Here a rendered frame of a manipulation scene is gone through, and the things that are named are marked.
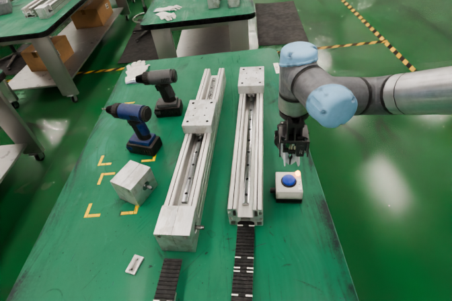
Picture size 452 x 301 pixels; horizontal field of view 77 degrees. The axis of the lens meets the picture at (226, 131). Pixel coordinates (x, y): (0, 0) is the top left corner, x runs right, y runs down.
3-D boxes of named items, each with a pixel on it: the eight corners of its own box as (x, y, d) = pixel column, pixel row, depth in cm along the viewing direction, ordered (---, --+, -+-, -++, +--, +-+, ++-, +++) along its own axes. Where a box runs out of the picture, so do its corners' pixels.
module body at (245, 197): (263, 226, 85) (262, 209, 79) (229, 224, 86) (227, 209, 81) (263, 81, 144) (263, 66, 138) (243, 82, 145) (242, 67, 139)
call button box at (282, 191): (301, 203, 89) (303, 191, 85) (270, 203, 90) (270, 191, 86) (299, 183, 95) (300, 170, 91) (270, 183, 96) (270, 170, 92)
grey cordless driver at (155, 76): (183, 116, 129) (173, 74, 114) (141, 119, 130) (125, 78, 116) (185, 106, 135) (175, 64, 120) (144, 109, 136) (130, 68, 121)
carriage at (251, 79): (264, 98, 123) (264, 84, 118) (239, 99, 124) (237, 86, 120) (264, 78, 135) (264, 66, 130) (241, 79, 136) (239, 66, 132)
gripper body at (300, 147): (278, 158, 72) (278, 122, 64) (276, 135, 78) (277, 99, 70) (309, 158, 71) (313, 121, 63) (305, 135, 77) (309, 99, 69)
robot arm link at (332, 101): (383, 93, 49) (345, 65, 57) (330, 94, 45) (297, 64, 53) (362, 130, 54) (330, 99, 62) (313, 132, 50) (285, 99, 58)
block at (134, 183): (145, 209, 93) (136, 192, 87) (120, 198, 98) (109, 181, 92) (163, 187, 100) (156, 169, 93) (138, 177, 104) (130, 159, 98)
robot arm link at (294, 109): (278, 84, 67) (313, 83, 66) (277, 100, 70) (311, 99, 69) (279, 103, 62) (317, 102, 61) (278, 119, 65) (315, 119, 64)
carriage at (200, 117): (213, 138, 107) (210, 125, 103) (185, 138, 109) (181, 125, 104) (218, 112, 119) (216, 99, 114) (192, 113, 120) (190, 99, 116)
